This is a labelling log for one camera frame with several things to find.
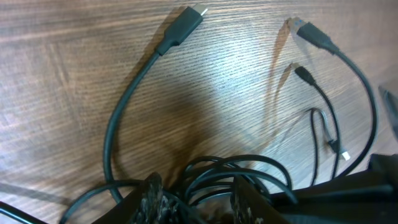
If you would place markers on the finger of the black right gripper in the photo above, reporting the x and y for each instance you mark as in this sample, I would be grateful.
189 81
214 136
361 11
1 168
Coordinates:
388 93

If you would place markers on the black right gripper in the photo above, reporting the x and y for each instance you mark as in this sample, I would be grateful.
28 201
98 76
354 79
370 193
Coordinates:
369 196

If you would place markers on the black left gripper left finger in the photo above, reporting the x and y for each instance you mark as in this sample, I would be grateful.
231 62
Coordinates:
146 204

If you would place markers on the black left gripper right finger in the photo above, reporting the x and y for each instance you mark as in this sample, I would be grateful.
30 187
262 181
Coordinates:
249 206

